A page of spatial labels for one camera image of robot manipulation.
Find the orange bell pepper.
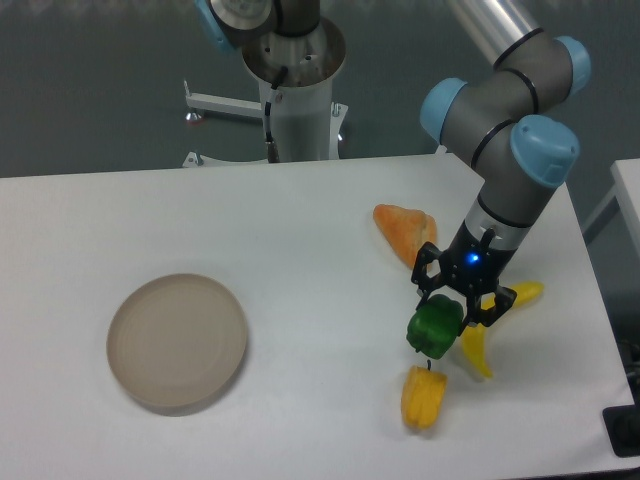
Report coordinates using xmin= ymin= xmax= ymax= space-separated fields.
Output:
xmin=373 ymin=204 xmax=438 ymax=269

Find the green bell pepper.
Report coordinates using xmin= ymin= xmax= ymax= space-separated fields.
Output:
xmin=406 ymin=294 xmax=463 ymax=360

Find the black device at edge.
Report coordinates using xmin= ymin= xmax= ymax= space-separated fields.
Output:
xmin=602 ymin=405 xmax=639 ymax=458

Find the white side table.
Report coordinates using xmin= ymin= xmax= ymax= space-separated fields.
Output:
xmin=581 ymin=158 xmax=640 ymax=251

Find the yellow bell pepper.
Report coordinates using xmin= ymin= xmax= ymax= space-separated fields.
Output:
xmin=400 ymin=359 xmax=448 ymax=431

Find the beige round plate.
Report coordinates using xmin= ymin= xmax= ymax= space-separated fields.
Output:
xmin=106 ymin=273 xmax=249 ymax=416

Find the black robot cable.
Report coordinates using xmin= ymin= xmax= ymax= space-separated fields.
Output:
xmin=263 ymin=65 xmax=288 ymax=164

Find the yellow banana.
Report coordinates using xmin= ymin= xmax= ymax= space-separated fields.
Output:
xmin=461 ymin=281 xmax=544 ymax=379

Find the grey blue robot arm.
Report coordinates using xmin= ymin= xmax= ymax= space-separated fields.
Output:
xmin=195 ymin=1 xmax=591 ymax=326

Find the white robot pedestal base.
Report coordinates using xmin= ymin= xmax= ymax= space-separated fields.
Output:
xmin=185 ymin=17 xmax=348 ymax=163

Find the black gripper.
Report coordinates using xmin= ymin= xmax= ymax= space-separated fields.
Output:
xmin=410 ymin=218 xmax=521 ymax=329

